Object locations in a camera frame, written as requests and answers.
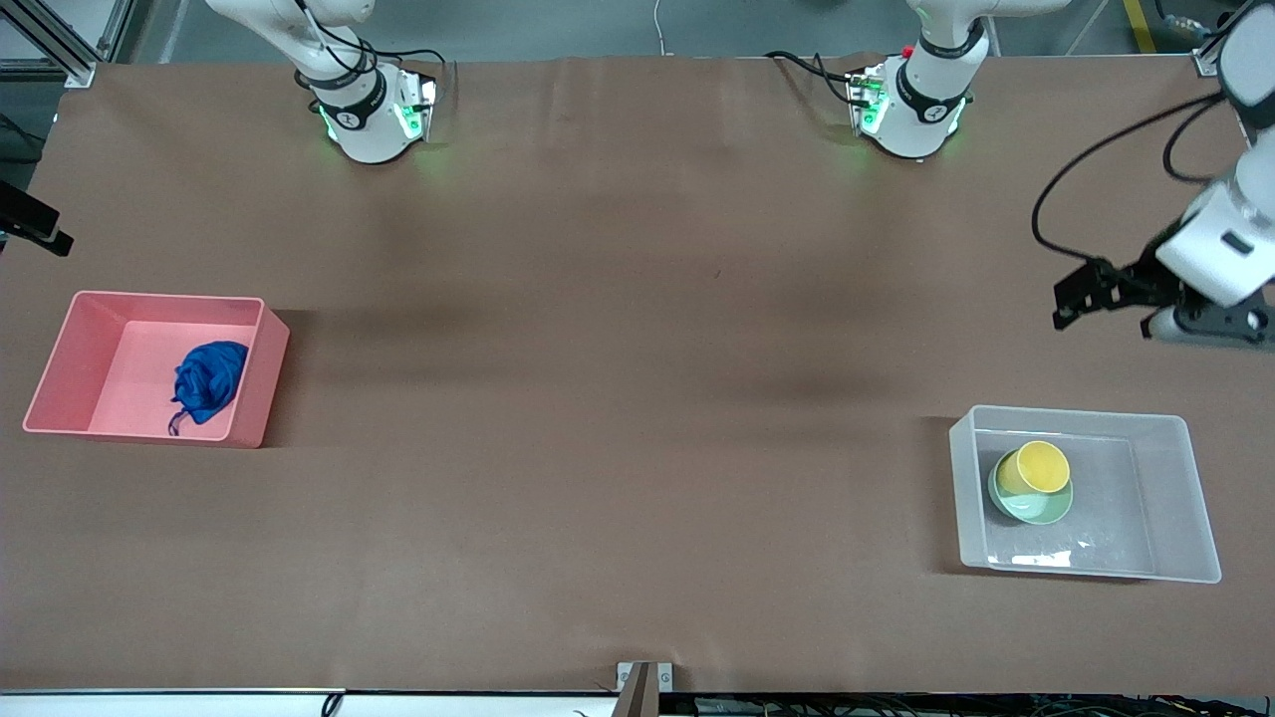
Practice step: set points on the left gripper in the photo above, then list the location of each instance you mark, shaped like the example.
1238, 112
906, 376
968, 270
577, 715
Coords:
1143, 276

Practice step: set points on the yellow plastic cup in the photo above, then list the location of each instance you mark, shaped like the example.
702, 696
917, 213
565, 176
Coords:
1041, 466

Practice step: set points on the mint green bowl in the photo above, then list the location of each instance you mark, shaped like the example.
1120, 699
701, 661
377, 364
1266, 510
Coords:
1036, 510

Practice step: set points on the blue cloth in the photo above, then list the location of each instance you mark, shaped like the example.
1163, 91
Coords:
209, 378

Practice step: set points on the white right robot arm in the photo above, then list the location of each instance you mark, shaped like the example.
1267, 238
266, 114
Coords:
369, 129

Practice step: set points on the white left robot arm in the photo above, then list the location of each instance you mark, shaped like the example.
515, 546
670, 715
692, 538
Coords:
926, 110

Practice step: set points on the clear plastic box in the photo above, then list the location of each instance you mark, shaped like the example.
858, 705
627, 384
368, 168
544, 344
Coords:
1165, 498

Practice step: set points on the pink plastic bin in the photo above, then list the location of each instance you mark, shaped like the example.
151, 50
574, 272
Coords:
120, 378

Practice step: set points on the brown table cover sheet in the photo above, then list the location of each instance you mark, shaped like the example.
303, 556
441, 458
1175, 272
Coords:
598, 448

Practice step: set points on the aluminium frame post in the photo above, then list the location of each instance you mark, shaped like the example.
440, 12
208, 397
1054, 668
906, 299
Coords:
60, 50
1207, 60

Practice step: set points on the metal table bracket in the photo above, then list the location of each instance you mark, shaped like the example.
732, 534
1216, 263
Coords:
637, 687

